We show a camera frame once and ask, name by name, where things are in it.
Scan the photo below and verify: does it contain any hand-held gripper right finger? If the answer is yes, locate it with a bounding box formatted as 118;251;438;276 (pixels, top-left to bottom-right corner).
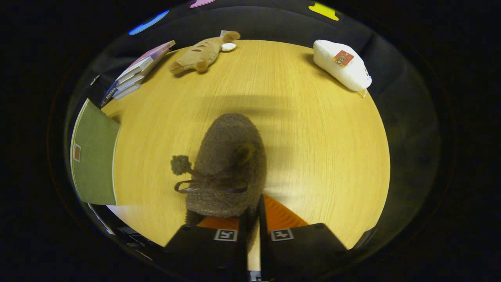
256;193;350;282

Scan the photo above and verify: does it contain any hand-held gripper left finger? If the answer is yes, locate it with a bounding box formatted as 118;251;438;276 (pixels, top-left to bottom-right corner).
164;207;253;282

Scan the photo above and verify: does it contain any brown fluffy shoe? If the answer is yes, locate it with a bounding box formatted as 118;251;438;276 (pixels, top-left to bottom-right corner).
170;113;268;235

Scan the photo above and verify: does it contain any green fabric storage box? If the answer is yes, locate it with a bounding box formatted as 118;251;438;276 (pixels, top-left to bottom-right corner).
70;98;122;206

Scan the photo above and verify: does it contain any pale blue book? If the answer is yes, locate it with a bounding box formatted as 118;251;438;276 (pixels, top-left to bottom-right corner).
112;81;141;101

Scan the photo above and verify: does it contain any dark blue book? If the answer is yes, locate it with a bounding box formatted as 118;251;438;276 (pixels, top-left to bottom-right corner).
99;80;118;108

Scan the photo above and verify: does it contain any white book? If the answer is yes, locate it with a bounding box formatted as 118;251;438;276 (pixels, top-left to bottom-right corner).
115;72;146;92

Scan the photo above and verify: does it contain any white plush pouch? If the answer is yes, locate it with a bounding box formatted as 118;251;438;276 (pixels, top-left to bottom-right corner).
313;39;373;93

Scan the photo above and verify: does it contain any tan plush toy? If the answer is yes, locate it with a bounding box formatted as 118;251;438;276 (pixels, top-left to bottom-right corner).
169;31;241;75

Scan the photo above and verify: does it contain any pink cover book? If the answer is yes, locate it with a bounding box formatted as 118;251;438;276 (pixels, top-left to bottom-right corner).
116;40;176;81

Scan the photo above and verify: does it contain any black backdrop cloth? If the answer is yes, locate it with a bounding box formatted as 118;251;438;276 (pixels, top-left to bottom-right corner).
65;0;443;251

